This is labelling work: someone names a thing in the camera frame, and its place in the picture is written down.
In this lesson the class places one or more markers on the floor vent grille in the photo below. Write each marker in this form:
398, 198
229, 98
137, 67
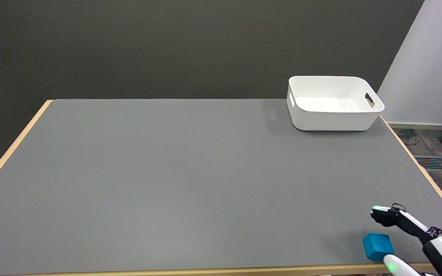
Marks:
435, 162

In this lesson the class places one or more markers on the blue wooden cube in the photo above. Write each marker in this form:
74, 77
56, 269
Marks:
377, 247

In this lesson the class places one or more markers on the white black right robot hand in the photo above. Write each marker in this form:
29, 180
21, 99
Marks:
416, 237

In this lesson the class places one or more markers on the white plastic storage bin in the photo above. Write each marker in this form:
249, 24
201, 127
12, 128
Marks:
332, 103

